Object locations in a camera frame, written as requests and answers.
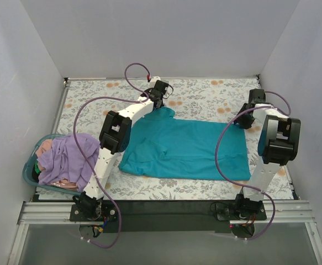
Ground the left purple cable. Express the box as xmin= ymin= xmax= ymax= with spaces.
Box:
xmin=73 ymin=63 xmax=152 ymax=251

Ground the teal t shirt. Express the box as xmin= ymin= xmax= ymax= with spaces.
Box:
xmin=119 ymin=107 xmax=251 ymax=181

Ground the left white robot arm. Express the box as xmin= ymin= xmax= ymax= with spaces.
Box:
xmin=82 ymin=76 xmax=172 ymax=200

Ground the clear blue plastic basket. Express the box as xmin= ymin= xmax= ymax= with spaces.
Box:
xmin=22 ymin=134 xmax=80 ymax=196

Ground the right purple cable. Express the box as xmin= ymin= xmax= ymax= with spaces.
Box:
xmin=214 ymin=91 xmax=292 ymax=241

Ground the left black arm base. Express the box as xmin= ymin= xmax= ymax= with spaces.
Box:
xmin=69 ymin=194 xmax=120 ymax=238

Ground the aluminium frame rail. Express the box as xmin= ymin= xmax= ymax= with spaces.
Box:
xmin=10 ymin=201 xmax=76 ymax=265

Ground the lavender t shirt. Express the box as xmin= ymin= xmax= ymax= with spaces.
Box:
xmin=37 ymin=133 xmax=100 ymax=192

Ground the pink garment in basket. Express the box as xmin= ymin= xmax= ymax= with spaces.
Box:
xmin=35 ymin=139 xmax=53 ymax=158

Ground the purple cable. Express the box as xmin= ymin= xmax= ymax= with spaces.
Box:
xmin=73 ymin=63 xmax=152 ymax=251
xmin=214 ymin=91 xmax=292 ymax=241

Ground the floral patterned table mat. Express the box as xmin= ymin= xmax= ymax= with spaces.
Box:
xmin=38 ymin=78 xmax=295 ymax=201

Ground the green black garment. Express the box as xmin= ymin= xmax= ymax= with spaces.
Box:
xmin=33 ymin=161 xmax=41 ymax=176

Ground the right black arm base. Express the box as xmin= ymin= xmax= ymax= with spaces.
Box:
xmin=210 ymin=201 xmax=267 ymax=238

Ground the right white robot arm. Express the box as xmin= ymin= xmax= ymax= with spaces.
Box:
xmin=234 ymin=89 xmax=301 ymax=220

